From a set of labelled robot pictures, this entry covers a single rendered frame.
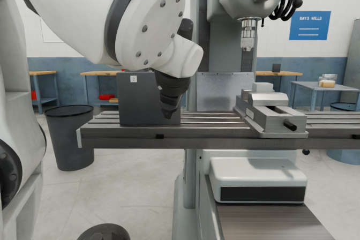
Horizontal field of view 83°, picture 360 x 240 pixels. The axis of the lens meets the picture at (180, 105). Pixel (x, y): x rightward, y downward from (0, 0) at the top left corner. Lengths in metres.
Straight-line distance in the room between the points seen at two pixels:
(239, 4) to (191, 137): 0.47
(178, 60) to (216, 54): 0.84
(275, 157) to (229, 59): 0.60
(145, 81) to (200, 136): 0.27
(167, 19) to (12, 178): 0.31
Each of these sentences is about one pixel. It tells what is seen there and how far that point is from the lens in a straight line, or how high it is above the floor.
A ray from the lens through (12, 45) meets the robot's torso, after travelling 0.45.
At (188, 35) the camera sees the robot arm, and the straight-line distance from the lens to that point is 0.44.
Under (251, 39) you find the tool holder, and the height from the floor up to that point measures 1.24.
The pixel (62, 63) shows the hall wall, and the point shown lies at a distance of 5.73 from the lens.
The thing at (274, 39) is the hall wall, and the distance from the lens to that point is 5.45.
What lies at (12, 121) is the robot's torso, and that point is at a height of 1.08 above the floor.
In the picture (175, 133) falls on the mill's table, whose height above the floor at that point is 0.92.
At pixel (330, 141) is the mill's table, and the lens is 0.89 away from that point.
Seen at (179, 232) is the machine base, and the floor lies 0.20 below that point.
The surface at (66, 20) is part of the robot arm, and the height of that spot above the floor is 1.20.
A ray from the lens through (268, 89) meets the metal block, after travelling 0.83.
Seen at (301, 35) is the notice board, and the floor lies 1.70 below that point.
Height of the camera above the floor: 1.17
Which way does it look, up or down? 13 degrees down
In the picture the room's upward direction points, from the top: straight up
